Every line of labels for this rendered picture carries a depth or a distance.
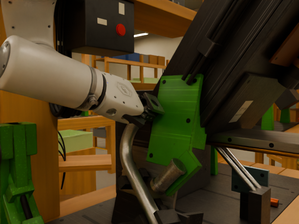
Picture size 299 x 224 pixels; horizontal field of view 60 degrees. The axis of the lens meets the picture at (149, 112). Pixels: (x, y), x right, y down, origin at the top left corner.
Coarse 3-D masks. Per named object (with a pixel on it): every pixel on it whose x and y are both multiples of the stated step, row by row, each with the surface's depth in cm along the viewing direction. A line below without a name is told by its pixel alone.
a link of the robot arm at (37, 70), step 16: (0, 48) 39; (16, 48) 36; (32, 48) 38; (48, 48) 42; (0, 64) 37; (16, 64) 35; (32, 64) 37; (48, 64) 39; (64, 64) 41; (80, 64) 44; (0, 80) 36; (16, 80) 36; (32, 80) 38; (48, 80) 39; (64, 80) 41; (80, 80) 43; (32, 96) 40; (48, 96) 41; (64, 96) 42; (80, 96) 44
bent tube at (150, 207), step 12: (144, 96) 60; (156, 108) 58; (132, 132) 62; (120, 144) 63; (132, 144) 63; (120, 156) 62; (132, 156) 62; (132, 168) 59; (132, 180) 58; (144, 192) 55; (144, 204) 54
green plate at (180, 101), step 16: (160, 80) 63; (176, 80) 60; (160, 96) 62; (176, 96) 59; (192, 96) 56; (176, 112) 58; (192, 112) 55; (160, 128) 60; (176, 128) 57; (192, 128) 54; (160, 144) 59; (176, 144) 56; (192, 144) 54; (160, 160) 58
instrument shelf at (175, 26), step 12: (132, 0) 75; (144, 0) 78; (156, 0) 81; (168, 0) 86; (144, 12) 86; (156, 12) 86; (168, 12) 87; (180, 12) 91; (192, 12) 96; (144, 24) 102; (156, 24) 102; (168, 24) 102; (180, 24) 102; (168, 36) 123; (180, 36) 123
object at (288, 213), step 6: (294, 204) 77; (288, 210) 73; (294, 210) 73; (282, 216) 70; (288, 216) 70; (294, 216) 70; (276, 222) 66; (282, 222) 66; (288, 222) 66; (294, 222) 66
